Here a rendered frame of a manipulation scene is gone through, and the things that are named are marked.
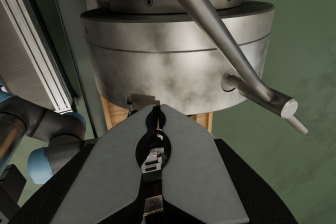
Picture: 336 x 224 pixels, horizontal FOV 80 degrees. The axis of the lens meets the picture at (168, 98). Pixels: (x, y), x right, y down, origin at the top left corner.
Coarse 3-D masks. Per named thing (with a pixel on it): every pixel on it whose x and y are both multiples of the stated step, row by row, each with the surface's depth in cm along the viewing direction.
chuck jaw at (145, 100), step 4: (128, 96) 29; (132, 96) 28; (136, 96) 28; (140, 96) 28; (144, 96) 28; (148, 96) 27; (152, 96) 27; (132, 100) 29; (136, 100) 29; (140, 100) 28; (144, 100) 28; (148, 100) 28; (152, 100) 28; (156, 100) 27; (136, 104) 29; (140, 104) 29; (144, 104) 28; (148, 104) 28; (156, 104) 28; (136, 108) 29; (140, 108) 29
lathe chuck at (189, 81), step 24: (96, 48) 28; (216, 48) 24; (240, 48) 25; (264, 48) 29; (96, 72) 31; (120, 72) 27; (144, 72) 25; (168, 72) 24; (192, 72) 24; (216, 72) 25; (120, 96) 29; (168, 96) 26; (192, 96) 26; (216, 96) 27; (240, 96) 29
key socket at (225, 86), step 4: (232, 68) 26; (228, 72) 26; (232, 72) 26; (236, 72) 27; (224, 76) 26; (224, 80) 26; (224, 84) 27; (224, 88) 27; (228, 88) 27; (232, 88) 28
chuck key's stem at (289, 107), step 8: (232, 80) 25; (240, 80) 25; (240, 88) 24; (248, 88) 23; (248, 96) 23; (256, 96) 22; (280, 96) 20; (288, 96) 20; (264, 104) 21; (272, 104) 20; (280, 104) 19; (288, 104) 19; (296, 104) 20; (280, 112) 20; (288, 112) 20
